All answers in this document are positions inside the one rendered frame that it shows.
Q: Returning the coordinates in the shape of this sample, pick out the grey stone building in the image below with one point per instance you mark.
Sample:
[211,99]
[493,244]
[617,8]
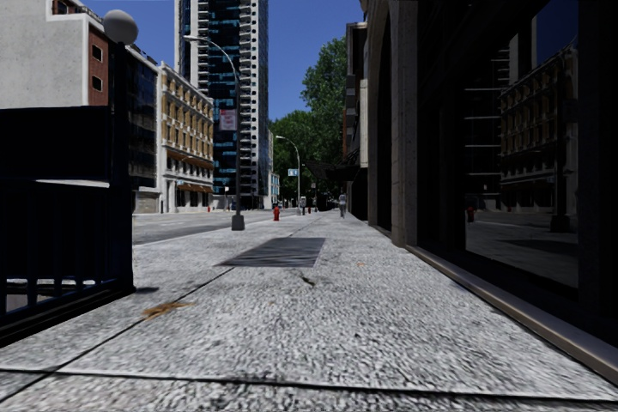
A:
[494,154]

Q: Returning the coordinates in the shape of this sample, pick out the trees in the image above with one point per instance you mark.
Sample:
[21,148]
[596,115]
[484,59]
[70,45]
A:
[314,134]

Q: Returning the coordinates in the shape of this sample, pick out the pale concrete building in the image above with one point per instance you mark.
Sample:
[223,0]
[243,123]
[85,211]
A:
[31,56]

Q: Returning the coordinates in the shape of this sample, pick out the dark glass building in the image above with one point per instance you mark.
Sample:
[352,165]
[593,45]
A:
[143,129]

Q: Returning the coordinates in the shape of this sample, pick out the dark stairway railing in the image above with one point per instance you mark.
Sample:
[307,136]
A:
[56,144]

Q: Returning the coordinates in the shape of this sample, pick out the person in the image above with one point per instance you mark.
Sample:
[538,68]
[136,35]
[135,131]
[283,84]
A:
[342,203]

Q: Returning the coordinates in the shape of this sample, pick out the glass tower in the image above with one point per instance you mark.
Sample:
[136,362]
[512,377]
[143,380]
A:
[225,77]

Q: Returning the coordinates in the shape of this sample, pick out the cream stone building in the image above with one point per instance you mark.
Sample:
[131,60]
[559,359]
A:
[186,139]

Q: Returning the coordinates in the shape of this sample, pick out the grey street lamp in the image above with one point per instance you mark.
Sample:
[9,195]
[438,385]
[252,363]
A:
[298,180]
[237,195]

